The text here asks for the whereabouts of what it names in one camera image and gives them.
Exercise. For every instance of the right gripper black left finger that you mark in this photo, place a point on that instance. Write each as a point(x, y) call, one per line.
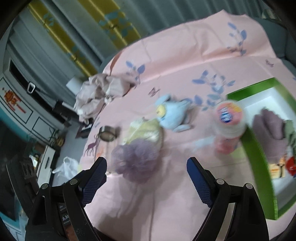
point(93, 179)

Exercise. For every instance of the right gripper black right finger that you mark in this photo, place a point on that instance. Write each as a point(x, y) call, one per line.
point(203, 183)

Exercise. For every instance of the yellow tissue pack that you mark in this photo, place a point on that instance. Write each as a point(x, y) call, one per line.
point(277, 170)

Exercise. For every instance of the purple towel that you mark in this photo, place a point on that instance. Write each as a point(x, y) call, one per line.
point(268, 129)

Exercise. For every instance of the green knitted cloth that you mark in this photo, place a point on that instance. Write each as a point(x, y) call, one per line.
point(290, 135)

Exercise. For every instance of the white plastic bag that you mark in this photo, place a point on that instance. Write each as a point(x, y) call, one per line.
point(66, 171)

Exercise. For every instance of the clear glass bottle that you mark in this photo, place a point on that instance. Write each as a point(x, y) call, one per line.
point(107, 140)

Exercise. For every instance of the purple fluffy slipper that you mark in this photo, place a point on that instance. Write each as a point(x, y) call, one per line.
point(135, 161)

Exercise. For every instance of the pink floral tablecloth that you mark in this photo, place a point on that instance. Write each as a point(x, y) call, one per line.
point(212, 89)

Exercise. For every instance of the pink snack jar white lid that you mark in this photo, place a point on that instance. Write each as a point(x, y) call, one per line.
point(229, 123)

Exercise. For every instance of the yellow white knitted hat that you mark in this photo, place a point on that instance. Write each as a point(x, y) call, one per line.
point(149, 130)

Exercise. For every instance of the green cardboard box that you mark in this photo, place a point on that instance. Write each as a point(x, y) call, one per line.
point(276, 195)

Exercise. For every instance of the light blue plush toy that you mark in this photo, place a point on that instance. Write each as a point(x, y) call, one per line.
point(173, 114)

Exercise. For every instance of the white cabinet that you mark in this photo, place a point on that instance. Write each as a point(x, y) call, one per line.
point(30, 121)

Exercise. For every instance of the crumpled beige cloth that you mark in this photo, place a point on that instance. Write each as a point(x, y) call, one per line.
point(97, 92)

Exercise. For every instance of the red white sock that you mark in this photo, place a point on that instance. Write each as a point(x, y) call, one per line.
point(291, 166)

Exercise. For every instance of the white paper roll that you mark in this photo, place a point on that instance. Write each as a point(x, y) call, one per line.
point(74, 85)

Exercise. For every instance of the teal curtain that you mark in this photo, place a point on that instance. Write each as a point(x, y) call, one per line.
point(51, 42)

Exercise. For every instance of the yellow patterned curtain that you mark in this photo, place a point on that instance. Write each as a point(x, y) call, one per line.
point(88, 32)

